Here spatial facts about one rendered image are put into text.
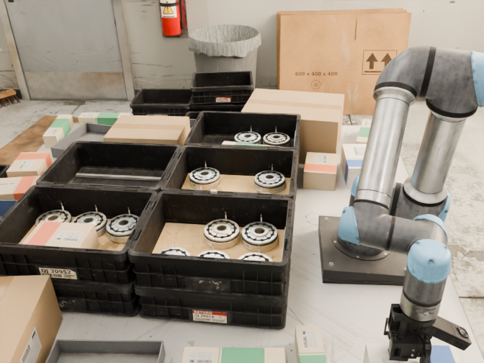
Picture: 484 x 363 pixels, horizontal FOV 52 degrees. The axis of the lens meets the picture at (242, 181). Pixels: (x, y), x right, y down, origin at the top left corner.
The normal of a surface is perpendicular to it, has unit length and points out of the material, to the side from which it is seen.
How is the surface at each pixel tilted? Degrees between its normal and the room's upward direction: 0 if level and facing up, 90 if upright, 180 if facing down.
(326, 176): 90
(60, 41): 90
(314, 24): 82
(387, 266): 4
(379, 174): 42
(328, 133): 90
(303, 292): 0
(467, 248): 0
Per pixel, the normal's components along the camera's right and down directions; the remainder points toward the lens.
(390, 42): -0.09, 0.35
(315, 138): -0.25, 0.51
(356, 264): 0.03, -0.84
